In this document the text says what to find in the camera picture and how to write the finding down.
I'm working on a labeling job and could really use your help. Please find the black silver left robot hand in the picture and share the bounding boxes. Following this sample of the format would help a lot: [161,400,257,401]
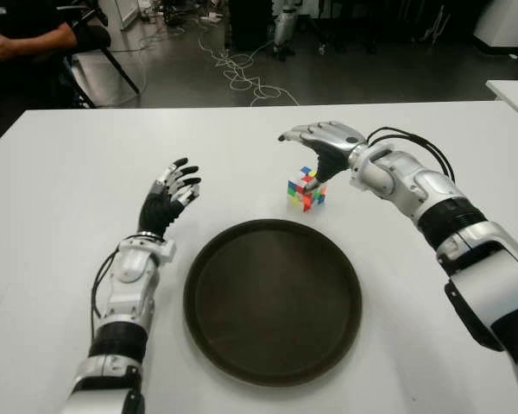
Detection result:
[137,157,203,238]

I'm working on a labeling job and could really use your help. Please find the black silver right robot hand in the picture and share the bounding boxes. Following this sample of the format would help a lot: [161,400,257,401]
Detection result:
[277,121,368,191]

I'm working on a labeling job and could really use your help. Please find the multicolour Rubik's cube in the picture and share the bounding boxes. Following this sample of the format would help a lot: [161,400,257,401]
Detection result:
[287,166,328,214]

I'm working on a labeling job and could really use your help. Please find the dark brown round plate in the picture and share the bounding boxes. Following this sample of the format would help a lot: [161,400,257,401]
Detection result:
[183,218,363,388]

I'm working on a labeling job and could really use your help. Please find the black wheeled stand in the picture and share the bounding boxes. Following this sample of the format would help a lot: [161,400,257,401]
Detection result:
[306,0,379,56]

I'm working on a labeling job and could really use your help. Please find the black cabinet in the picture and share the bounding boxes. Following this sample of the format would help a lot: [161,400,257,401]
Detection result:
[228,0,275,51]

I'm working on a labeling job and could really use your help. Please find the grey folded metal stand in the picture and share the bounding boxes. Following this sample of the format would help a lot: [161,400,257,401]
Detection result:
[422,2,453,47]

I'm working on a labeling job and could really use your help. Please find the black chair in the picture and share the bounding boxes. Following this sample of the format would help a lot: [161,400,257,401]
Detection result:
[55,0,142,110]

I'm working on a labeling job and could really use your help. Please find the white board panel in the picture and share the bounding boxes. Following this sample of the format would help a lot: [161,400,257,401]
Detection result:
[111,0,142,31]

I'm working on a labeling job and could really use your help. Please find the white machine housing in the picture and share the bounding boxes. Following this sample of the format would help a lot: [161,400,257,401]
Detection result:
[472,0,518,56]

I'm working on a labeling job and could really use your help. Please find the seated person in black shirt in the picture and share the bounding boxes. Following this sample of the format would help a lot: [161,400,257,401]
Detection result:
[0,0,79,146]

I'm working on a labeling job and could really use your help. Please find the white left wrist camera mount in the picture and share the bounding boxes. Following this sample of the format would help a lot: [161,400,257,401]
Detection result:
[157,240,177,263]

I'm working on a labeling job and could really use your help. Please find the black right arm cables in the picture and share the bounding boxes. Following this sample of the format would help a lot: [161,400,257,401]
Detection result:
[366,126,457,185]

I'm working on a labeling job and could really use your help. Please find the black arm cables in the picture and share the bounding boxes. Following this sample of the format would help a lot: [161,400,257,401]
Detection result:
[366,126,457,185]
[90,246,127,342]

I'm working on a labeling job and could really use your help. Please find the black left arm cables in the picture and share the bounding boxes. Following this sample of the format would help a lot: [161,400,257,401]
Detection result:
[90,246,127,342]

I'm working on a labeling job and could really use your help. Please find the tangled white floor cable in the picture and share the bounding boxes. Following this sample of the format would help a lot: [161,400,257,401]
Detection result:
[197,25,301,108]

